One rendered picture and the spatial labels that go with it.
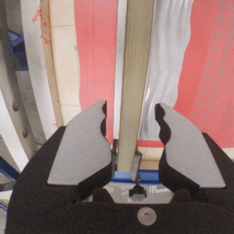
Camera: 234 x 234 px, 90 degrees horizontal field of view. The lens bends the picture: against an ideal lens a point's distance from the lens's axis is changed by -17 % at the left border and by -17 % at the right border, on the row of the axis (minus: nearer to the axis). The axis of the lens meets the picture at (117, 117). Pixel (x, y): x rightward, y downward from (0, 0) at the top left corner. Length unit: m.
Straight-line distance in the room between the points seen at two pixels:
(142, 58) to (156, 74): 0.12
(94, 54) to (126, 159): 0.20
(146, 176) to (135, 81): 0.28
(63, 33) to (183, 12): 0.22
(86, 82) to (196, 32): 0.23
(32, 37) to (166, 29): 0.23
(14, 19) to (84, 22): 1.34
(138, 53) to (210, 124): 0.28
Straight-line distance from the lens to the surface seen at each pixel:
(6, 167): 0.82
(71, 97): 0.32
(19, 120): 0.33
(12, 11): 1.62
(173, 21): 0.28
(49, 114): 0.32
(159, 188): 2.08
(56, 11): 0.30
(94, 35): 0.28
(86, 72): 0.29
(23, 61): 0.40
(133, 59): 0.17
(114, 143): 0.31
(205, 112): 0.37
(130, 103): 0.19
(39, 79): 0.29
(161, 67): 0.28
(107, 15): 0.28
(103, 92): 0.30
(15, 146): 0.36
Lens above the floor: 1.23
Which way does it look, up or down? 58 degrees down
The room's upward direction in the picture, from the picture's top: 175 degrees counter-clockwise
